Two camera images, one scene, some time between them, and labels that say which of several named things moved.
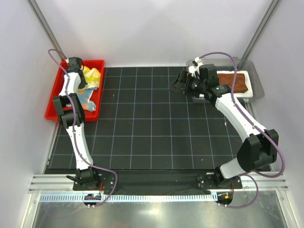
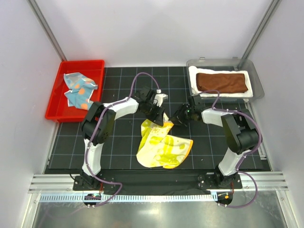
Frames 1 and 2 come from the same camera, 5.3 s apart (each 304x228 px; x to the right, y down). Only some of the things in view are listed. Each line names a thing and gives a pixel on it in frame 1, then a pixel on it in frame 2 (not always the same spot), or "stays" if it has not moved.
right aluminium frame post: x=260 y=30 stays
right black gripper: x=185 y=77 → x=181 y=120
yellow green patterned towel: x=92 y=78 → x=157 y=148
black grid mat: x=147 y=127 stays
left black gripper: x=83 y=83 → x=158 y=117
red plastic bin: x=51 y=113 stays
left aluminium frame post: x=36 y=9 stays
